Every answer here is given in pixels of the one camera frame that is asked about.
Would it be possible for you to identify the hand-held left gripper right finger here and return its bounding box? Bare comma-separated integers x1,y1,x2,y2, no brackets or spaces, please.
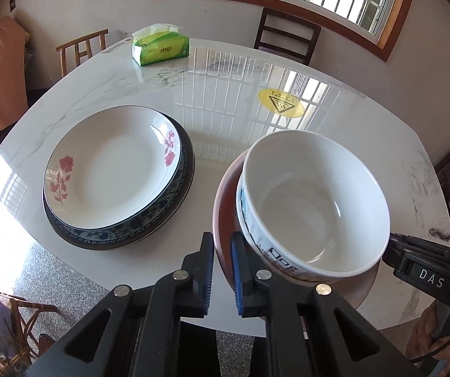
231,232,426,377

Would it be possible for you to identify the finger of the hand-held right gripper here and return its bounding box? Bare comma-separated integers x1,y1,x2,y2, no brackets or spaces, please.
382,232,450,277

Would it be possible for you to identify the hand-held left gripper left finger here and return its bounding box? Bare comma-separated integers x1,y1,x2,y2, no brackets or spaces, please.
24,232,214,377

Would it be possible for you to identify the pink bowl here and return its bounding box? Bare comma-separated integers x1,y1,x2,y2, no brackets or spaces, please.
212,151,380,320

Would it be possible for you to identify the blue patterned plate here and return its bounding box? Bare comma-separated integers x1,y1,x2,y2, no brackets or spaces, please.
42,112,196,252

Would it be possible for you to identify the white bowl with blue stripe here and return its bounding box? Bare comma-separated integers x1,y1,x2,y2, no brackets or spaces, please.
236,129,391,281

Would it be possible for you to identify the white plate with pink roses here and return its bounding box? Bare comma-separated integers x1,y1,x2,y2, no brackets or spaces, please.
44,105,182,230

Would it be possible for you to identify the person's right hand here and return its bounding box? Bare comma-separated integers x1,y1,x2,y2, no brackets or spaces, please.
405,300,450,364

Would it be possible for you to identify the dark wooden furniture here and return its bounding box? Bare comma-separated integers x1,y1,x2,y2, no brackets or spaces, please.
435,143,450,215

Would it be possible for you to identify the yellow round sticker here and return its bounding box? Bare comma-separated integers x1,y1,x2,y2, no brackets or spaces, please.
258,88,307,119

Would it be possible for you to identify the rattan chair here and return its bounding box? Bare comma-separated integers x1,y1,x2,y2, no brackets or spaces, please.
0,281,70,364

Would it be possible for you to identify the green tissue pack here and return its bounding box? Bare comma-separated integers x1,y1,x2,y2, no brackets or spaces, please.
131,24,190,67

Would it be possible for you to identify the dark wooden chair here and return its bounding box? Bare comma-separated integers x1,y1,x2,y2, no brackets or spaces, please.
253,7,322,67

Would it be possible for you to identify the light wooden chair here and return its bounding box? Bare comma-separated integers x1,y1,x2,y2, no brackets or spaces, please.
56,29,109,78

